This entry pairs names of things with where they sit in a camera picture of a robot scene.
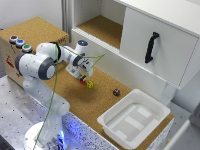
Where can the white plastic box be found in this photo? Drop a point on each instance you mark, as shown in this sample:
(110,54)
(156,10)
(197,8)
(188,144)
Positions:
(133,120)

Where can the yellow block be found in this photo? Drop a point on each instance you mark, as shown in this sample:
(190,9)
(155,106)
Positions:
(90,84)

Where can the red button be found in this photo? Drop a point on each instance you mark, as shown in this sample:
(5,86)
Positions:
(13,38)

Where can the white sliding door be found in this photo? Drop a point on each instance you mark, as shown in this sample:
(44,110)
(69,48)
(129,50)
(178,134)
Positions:
(173,53)

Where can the white cabinet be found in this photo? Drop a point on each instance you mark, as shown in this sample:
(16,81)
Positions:
(110,63)

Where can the blue button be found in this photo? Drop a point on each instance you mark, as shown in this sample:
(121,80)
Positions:
(20,42)

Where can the purple block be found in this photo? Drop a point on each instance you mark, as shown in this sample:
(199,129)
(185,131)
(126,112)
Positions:
(116,92)

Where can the green button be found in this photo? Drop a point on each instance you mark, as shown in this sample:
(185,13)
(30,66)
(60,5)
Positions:
(26,47)

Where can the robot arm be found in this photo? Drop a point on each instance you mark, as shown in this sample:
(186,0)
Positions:
(35,66)

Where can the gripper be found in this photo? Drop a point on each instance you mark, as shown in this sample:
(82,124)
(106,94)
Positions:
(85,66)

